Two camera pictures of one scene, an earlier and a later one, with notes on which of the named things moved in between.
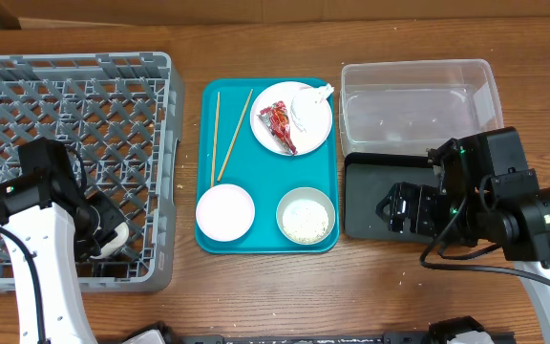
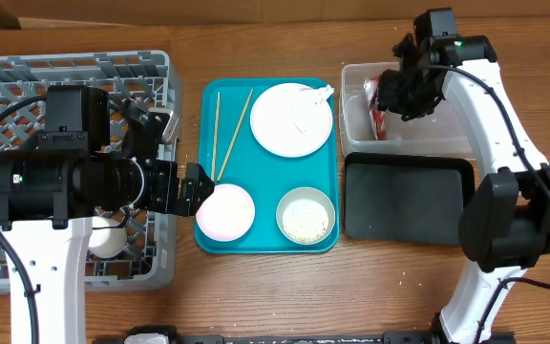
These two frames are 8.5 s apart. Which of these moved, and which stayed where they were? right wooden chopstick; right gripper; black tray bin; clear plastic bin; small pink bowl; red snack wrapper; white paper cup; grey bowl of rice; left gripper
Moved: left gripper; red snack wrapper; right gripper
Stayed: black tray bin; grey bowl of rice; small pink bowl; clear plastic bin; right wooden chopstick; white paper cup
